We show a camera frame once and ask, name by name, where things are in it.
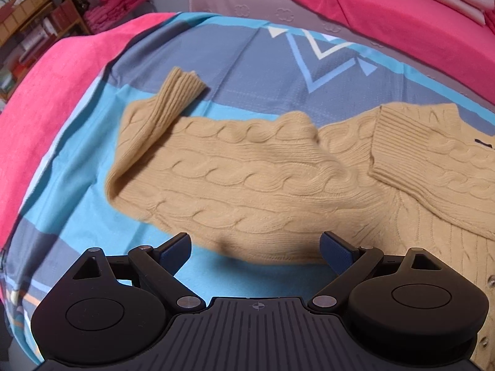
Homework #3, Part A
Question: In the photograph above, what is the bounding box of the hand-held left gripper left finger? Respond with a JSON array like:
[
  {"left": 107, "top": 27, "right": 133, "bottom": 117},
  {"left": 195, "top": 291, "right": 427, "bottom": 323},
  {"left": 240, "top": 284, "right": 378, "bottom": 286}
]
[{"left": 71, "top": 233, "right": 206, "bottom": 312}]

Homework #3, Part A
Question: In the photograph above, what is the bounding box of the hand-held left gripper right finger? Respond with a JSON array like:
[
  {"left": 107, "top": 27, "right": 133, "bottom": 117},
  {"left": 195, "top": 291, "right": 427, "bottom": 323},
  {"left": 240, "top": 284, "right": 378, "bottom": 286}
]
[{"left": 307, "top": 231, "right": 445, "bottom": 312}]

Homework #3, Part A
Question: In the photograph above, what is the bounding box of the beige cable knit sweater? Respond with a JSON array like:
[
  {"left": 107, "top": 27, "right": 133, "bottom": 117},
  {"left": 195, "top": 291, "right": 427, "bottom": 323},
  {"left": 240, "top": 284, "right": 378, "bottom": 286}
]
[{"left": 105, "top": 67, "right": 495, "bottom": 371}]

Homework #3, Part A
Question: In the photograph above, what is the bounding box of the pink fleece blanket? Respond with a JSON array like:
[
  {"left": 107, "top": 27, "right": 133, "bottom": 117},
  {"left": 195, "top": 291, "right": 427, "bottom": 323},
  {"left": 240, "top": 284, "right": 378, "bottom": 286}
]
[{"left": 0, "top": 11, "right": 182, "bottom": 250}]

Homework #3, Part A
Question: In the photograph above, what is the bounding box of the blue grey patterned bedsheet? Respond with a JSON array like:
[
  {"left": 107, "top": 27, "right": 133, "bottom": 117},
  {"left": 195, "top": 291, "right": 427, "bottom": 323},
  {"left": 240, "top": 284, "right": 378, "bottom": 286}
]
[{"left": 0, "top": 11, "right": 495, "bottom": 360}]

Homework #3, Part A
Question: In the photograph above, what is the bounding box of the pile of pink cloths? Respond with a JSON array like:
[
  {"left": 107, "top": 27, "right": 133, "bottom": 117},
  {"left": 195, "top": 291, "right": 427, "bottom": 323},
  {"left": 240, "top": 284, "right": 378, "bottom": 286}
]
[{"left": 83, "top": 0, "right": 152, "bottom": 36}]

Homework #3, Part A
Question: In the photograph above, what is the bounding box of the wooden shelf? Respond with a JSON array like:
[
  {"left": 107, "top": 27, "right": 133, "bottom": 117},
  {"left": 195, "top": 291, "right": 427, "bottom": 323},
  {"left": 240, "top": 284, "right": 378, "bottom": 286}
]
[{"left": 0, "top": 0, "right": 92, "bottom": 103}]

